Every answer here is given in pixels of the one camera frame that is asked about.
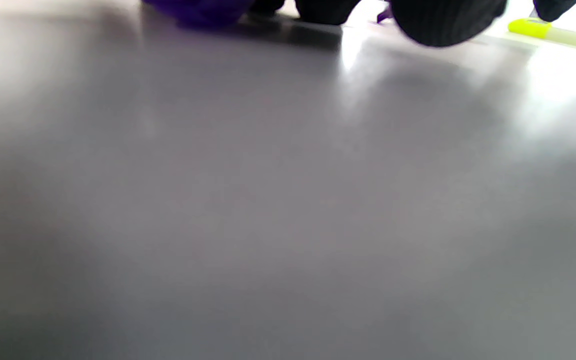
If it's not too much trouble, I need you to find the person's right hand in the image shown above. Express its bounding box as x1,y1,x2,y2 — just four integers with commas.
533,0,576,22

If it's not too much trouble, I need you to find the person's left hand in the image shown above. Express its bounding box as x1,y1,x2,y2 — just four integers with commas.
250,0,509,48

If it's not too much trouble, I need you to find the yellow highlighter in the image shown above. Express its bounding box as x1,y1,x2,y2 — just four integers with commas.
508,17,576,53

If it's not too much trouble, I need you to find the purple highlighter cap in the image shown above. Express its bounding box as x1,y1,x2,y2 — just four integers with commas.
141,0,255,28

